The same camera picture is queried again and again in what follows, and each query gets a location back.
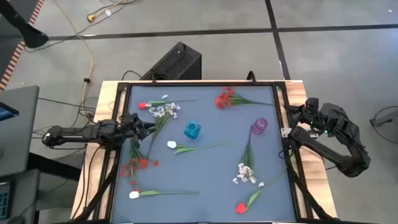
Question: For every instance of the small white loose petal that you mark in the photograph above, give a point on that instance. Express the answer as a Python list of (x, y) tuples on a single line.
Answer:
[(164, 96)]

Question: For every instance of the black metal table frame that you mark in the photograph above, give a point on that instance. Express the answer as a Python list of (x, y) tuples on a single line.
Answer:
[(202, 83)]

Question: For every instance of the orange striped floor strip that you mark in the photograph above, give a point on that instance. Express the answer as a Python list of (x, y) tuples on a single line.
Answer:
[(15, 56)]

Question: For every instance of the red poppy bunch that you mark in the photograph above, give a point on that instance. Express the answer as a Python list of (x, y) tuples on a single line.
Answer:
[(222, 101), (143, 162)]

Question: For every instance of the teal backlit keyboard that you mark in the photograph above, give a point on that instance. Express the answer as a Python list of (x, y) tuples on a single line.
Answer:
[(3, 202)]

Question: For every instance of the black loop clamp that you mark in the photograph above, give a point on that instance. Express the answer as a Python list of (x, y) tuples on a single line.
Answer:
[(251, 72)]

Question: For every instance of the white artificial tulip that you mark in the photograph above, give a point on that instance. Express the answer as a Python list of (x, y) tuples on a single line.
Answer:
[(171, 144), (134, 195)]

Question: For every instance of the white blossom spray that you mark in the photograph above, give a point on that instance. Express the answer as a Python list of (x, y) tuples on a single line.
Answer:
[(160, 111), (245, 171)]

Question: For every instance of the grey desk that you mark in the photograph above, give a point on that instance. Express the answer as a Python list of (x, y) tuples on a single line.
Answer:
[(18, 140)]

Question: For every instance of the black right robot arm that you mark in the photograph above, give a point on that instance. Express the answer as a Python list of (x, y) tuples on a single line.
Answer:
[(323, 152)]

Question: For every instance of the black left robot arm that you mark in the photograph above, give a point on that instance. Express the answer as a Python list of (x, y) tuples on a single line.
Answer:
[(71, 132)]

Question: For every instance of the black stand leg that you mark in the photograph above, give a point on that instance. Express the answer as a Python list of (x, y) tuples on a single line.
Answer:
[(32, 37)]

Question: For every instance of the red artificial tulip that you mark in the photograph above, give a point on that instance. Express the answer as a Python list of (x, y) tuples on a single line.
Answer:
[(143, 105), (241, 208)]

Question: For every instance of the blue glass vase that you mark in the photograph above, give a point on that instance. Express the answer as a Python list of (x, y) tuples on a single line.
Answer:
[(192, 130)]

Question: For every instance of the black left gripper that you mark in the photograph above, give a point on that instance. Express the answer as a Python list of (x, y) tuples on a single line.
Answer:
[(132, 127)]

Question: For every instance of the laptop screen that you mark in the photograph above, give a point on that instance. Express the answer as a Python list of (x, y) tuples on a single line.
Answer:
[(6, 112)]

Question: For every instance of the blue-grey table mat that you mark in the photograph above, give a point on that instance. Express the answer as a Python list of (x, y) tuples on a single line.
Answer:
[(202, 174)]

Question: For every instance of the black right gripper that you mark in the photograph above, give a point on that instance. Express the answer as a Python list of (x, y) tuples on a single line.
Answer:
[(309, 113)]

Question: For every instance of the purple glass vase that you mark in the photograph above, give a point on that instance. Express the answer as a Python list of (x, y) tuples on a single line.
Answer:
[(259, 126)]

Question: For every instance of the grey floor stand foot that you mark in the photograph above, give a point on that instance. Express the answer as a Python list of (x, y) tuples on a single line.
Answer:
[(388, 119)]

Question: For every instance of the black computer tower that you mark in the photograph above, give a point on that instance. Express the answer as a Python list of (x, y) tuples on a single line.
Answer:
[(177, 62)]

